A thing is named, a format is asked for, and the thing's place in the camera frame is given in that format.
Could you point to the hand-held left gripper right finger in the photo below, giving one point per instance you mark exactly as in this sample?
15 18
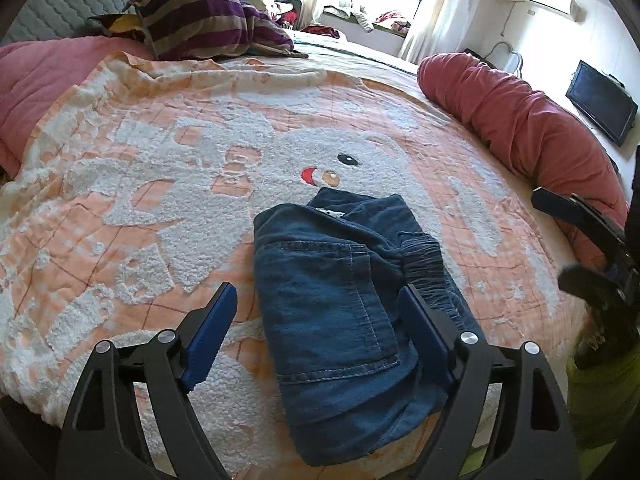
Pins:
425 330

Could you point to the peach blanket, white fleece print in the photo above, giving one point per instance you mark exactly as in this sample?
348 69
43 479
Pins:
125 185

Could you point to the green clothing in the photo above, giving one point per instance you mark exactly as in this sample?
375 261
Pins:
600 400

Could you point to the pink quilt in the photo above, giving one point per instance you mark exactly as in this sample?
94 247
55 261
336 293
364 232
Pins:
35 85

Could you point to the purple striped pillow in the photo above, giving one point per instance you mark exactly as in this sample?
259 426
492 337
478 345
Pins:
200 20

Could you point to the white curtain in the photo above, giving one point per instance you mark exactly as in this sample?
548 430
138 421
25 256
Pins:
440 10

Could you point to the grey stuffed toy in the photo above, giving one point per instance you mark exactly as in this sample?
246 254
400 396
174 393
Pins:
357 10

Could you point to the red rolled quilt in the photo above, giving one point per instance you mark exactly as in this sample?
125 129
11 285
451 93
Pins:
525 125

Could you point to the white chair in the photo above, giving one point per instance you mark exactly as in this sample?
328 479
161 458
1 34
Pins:
507 60

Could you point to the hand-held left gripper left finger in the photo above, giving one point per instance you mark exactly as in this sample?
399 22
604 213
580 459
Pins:
210 335

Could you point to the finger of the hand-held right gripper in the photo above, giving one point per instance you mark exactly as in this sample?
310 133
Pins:
590 285
575 210

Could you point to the blue denim pants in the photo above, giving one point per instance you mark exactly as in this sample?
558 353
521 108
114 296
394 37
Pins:
325 310

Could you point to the white bed sheet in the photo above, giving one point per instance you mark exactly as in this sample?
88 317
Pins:
350 55

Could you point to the black flat screen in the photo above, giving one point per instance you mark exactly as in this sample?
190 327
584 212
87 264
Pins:
600 100

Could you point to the red cloth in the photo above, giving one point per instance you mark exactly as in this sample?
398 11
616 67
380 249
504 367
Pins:
320 31

